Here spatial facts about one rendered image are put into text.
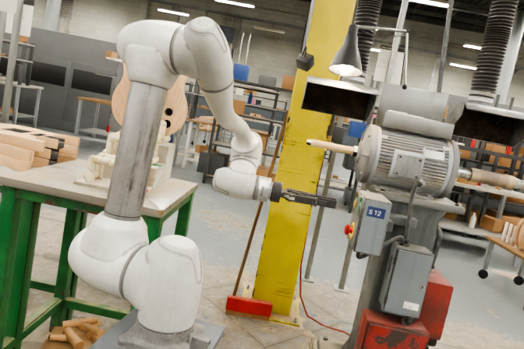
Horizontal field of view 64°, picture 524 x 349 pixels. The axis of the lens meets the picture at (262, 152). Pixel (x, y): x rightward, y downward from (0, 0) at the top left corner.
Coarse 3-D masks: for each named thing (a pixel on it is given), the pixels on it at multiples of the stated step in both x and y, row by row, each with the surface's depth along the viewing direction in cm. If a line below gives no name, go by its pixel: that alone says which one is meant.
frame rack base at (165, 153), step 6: (174, 144) 202; (162, 150) 191; (168, 150) 193; (174, 150) 204; (162, 156) 191; (168, 156) 195; (162, 162) 191; (168, 162) 197; (168, 168) 200; (168, 174) 203
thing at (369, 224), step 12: (360, 192) 157; (372, 192) 160; (360, 204) 149; (372, 204) 146; (384, 204) 146; (360, 216) 148; (372, 216) 146; (384, 216) 146; (360, 228) 147; (372, 228) 147; (384, 228) 147; (360, 240) 148; (372, 240) 147; (396, 240) 164; (360, 252) 148; (372, 252) 148
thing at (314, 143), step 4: (312, 140) 179; (316, 140) 179; (312, 144) 179; (316, 144) 179; (320, 144) 179; (324, 144) 179; (328, 144) 179; (332, 144) 179; (336, 144) 179; (320, 148) 180; (324, 148) 179; (328, 148) 179; (332, 148) 178; (336, 148) 178; (340, 148) 178; (344, 148) 178; (348, 148) 178; (352, 148) 178; (340, 152) 180; (344, 152) 179; (348, 152) 178
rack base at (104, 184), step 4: (76, 180) 163; (80, 180) 165; (84, 180) 166; (96, 180) 169; (100, 180) 171; (104, 180) 172; (108, 180) 173; (76, 184) 162; (80, 184) 162; (84, 184) 162; (88, 184) 162; (92, 184) 162; (96, 184) 163; (100, 184) 164; (104, 184) 166; (108, 184) 167; (96, 188) 162; (100, 188) 162; (104, 188) 162; (108, 188) 162; (148, 188) 173; (152, 188) 176
